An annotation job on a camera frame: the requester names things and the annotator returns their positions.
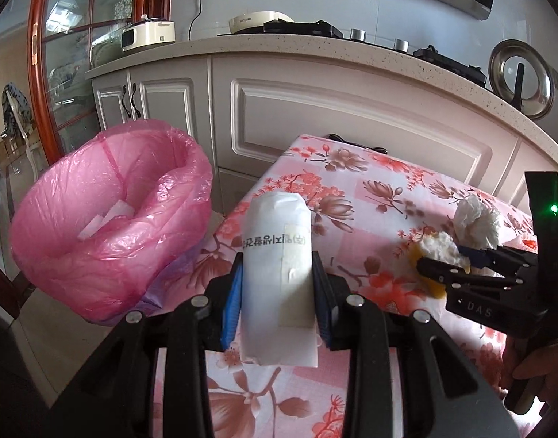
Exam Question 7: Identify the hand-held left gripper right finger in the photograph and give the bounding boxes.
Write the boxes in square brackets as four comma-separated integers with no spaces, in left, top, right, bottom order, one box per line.
[311,251,521,438]

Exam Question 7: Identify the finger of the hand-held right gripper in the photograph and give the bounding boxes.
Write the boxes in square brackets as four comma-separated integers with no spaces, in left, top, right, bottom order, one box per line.
[459,245,540,279]
[418,258,503,291]

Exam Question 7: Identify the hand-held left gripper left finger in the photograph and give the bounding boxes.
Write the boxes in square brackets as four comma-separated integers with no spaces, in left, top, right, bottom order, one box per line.
[46,253,245,438]

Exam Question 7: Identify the yellow and white sponge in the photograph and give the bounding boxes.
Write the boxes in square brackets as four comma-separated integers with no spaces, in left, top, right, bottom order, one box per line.
[411,232,472,299]

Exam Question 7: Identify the white tissue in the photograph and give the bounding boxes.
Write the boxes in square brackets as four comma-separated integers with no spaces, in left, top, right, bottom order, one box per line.
[452,194,503,251]

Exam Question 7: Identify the white paper packet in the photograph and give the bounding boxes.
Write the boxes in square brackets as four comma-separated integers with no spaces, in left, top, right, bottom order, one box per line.
[240,192,320,368]

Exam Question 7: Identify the small white foam piece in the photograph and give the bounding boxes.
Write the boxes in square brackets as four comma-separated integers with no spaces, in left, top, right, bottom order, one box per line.
[78,214,111,240]

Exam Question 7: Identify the pink bagged trash bin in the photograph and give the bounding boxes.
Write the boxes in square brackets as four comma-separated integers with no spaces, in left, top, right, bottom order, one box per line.
[9,119,214,327]

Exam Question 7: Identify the person's right hand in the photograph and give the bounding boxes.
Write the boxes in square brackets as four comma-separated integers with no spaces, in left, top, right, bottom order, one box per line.
[500,333,558,402]

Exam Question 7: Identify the pink floral tablecloth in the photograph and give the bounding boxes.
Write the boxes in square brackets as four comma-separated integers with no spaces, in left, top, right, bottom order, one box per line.
[153,134,546,438]

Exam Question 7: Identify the black lid stand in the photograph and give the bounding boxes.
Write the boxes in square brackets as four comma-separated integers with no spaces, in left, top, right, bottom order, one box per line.
[511,64,527,110]

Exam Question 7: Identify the white kitchen counter cabinets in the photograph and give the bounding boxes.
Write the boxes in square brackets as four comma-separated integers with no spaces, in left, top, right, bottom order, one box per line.
[85,32,558,220]

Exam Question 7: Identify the steel pot lid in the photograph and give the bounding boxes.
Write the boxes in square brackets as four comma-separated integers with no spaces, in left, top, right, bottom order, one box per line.
[489,39,557,122]

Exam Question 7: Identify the white dining chair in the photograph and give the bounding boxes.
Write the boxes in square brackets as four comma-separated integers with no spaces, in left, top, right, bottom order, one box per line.
[3,84,40,174]

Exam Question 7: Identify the black gas stove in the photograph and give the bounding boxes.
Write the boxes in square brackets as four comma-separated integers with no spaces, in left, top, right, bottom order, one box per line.
[217,19,488,87]

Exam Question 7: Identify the cream kitchen appliance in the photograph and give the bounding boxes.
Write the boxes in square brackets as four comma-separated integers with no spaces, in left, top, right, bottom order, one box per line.
[120,16,177,53]

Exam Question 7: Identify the cream electric pan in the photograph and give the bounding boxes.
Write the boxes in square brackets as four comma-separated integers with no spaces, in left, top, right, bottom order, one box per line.
[228,10,295,34]

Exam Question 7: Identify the dark clothes on chair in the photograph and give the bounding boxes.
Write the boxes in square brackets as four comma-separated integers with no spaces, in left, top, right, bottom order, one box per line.
[2,83,33,135]

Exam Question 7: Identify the wooden glass sliding door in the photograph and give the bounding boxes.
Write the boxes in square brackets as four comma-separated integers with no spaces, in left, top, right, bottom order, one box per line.
[27,0,174,167]

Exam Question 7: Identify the thin black cable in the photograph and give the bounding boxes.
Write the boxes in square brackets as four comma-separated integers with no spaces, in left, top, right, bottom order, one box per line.
[327,134,389,155]

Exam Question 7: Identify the black power cord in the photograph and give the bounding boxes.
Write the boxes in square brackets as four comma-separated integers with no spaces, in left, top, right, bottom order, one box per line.
[189,0,205,42]

